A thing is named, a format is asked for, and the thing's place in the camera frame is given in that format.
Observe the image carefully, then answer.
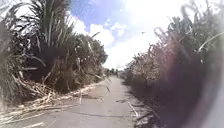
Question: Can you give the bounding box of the grey asphalt path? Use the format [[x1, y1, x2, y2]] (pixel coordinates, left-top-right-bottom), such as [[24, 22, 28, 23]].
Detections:
[[6, 75, 158, 128]]

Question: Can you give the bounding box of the dry fallen leaves strip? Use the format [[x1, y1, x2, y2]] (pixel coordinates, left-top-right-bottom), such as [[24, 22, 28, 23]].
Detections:
[[0, 79, 106, 128]]

